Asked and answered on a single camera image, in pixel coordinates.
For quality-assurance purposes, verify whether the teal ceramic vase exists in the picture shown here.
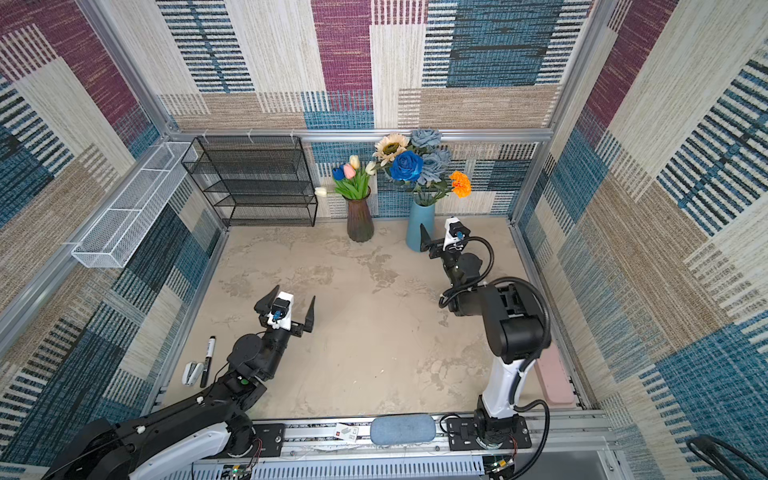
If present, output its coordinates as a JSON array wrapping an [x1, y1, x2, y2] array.
[[406, 200, 435, 252]]

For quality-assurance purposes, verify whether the orange marigold stem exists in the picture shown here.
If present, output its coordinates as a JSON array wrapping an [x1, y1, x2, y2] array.
[[436, 171, 472, 199]]

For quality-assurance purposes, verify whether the blue hydrangea bunch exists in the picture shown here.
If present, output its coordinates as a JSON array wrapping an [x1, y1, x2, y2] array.
[[409, 129, 452, 207]]

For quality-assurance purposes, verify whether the red glass vase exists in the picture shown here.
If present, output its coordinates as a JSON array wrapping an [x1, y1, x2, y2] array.
[[346, 190, 374, 243]]

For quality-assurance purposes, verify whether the blue round object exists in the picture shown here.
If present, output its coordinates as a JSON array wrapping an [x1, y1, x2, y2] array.
[[387, 150, 424, 206]]

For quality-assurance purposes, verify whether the cream flower stem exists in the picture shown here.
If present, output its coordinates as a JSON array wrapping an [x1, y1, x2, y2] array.
[[373, 133, 416, 183]]

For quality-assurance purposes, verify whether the pink tulip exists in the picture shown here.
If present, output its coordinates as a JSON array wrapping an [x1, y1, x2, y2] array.
[[342, 163, 359, 199]]

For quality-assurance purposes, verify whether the blue tulip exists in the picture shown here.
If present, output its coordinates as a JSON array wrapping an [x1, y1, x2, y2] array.
[[332, 166, 353, 199]]

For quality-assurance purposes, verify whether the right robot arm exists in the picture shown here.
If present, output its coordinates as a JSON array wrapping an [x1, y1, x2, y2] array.
[[419, 217, 552, 450]]

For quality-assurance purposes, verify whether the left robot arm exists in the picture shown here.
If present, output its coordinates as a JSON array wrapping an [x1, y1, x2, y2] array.
[[44, 287, 315, 479]]

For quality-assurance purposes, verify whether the black marker pen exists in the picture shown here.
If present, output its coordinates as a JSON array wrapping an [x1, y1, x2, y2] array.
[[200, 336, 216, 388]]

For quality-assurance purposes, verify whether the white stapler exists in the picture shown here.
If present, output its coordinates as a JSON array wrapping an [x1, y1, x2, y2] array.
[[182, 361, 204, 386]]

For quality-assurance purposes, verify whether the white label tag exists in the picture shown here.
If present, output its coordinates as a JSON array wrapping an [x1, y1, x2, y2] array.
[[334, 423, 359, 444]]

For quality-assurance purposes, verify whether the blue-grey sponge pad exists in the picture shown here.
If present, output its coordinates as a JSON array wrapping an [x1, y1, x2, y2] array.
[[370, 414, 436, 446]]

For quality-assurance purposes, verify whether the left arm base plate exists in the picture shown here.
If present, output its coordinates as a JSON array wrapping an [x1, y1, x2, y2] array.
[[197, 422, 287, 460]]

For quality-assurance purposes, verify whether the black wire shelf rack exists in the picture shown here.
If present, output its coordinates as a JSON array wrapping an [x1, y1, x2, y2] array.
[[181, 136, 318, 227]]

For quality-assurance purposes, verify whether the white wire mesh basket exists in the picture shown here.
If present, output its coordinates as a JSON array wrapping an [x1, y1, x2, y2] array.
[[71, 142, 191, 269]]

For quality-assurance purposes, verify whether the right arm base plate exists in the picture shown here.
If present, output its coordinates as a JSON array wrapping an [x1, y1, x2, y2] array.
[[441, 415, 532, 451]]

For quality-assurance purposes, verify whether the black cable loop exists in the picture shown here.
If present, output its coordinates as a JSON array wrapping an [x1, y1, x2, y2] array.
[[685, 434, 768, 480]]

